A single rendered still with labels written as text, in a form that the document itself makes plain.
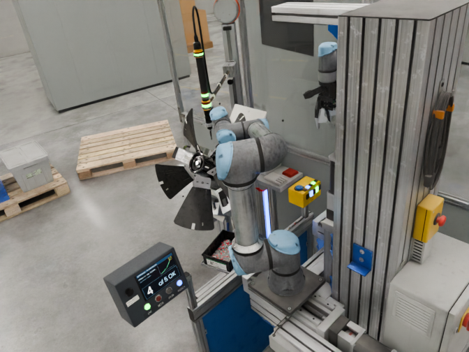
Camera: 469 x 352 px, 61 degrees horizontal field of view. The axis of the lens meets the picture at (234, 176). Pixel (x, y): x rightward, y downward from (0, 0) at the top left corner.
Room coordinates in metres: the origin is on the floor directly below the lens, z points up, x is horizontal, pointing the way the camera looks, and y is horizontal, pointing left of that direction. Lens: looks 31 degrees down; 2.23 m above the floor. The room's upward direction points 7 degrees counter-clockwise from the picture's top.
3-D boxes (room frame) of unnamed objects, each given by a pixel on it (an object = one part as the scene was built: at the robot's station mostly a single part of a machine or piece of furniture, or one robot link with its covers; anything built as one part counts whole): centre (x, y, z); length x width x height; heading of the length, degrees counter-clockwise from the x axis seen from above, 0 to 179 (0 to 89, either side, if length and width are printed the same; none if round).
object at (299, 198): (1.78, -0.37, 1.02); 0.16 x 0.10 x 0.11; 131
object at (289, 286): (1.14, -0.15, 1.09); 0.15 x 0.15 x 0.10
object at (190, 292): (1.23, 0.26, 0.96); 0.03 x 0.03 x 0.20; 41
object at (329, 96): (1.62, -0.45, 1.62); 0.09 x 0.08 x 0.12; 41
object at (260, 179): (2.30, -0.25, 0.85); 0.36 x 0.24 x 0.03; 41
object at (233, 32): (2.55, -0.08, 0.90); 0.08 x 0.06 x 1.80; 76
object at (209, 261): (1.59, 0.09, 0.85); 0.22 x 0.17 x 0.07; 147
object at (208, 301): (1.52, -0.07, 0.82); 0.90 x 0.04 x 0.08; 131
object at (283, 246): (1.14, -0.15, 1.20); 0.13 x 0.12 x 0.14; 96
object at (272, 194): (2.30, -0.25, 0.42); 0.04 x 0.04 x 0.83; 41
